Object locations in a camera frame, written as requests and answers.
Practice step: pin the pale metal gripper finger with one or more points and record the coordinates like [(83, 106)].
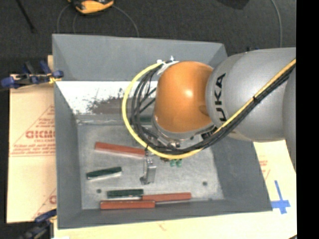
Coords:
[(144, 169), (152, 174)]

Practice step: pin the grey metal bin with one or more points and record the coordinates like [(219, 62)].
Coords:
[(174, 180)]

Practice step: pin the red-brown flat block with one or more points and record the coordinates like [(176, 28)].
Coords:
[(127, 204), (167, 197), (119, 148)]

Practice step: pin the dark green flat block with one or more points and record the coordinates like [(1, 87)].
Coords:
[(124, 193), (104, 172)]

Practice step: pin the brown cardboard board, red print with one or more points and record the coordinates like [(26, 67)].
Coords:
[(30, 173)]

